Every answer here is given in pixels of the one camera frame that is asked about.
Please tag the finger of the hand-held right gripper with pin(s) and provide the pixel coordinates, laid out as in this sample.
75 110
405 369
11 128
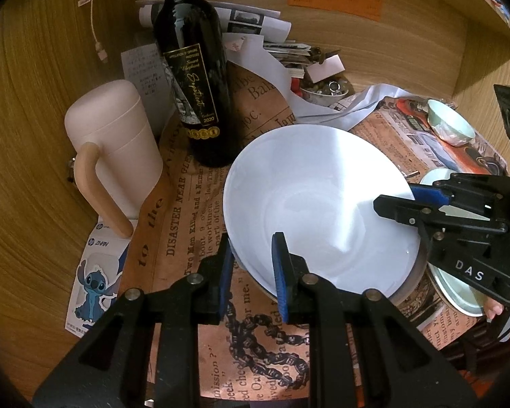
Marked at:
403 210
429 194

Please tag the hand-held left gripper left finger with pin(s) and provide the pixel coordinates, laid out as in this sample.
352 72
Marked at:
226 272

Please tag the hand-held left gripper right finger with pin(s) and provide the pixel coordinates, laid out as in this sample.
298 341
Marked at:
280 276

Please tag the brown-rimmed white bowl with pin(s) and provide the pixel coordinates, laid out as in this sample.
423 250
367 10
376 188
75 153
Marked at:
413 282

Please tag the white plate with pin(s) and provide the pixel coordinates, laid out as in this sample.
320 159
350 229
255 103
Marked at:
314 178

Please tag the person's right hand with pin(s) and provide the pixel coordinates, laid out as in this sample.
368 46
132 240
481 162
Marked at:
494 308

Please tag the mint green plate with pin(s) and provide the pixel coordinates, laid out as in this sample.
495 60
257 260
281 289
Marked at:
454 293

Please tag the newspaper-print tablecloth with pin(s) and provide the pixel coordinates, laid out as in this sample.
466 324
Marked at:
187 204

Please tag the small mint green bowl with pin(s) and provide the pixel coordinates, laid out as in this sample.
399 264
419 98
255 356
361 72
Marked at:
446 114

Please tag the crumpled white paper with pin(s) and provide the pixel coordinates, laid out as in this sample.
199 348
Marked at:
365 102

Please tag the cartoon sticker card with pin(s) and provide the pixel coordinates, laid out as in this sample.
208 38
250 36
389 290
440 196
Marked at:
93 284

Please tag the small bowl of trinkets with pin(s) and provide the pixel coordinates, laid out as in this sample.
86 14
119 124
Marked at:
323 91

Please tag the white card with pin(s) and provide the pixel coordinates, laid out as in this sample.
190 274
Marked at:
327 68

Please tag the pale pink pitcher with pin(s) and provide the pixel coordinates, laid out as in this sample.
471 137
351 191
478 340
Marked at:
119 136

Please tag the orange sticky note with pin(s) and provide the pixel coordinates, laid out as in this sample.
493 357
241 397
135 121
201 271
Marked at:
335 0

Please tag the white note paper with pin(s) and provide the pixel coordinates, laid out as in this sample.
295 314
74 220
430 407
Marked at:
140 68

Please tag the printed paper sheets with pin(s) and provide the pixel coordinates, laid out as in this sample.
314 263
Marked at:
259 25

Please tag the dark wine bottle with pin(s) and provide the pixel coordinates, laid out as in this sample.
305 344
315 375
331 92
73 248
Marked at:
195 29

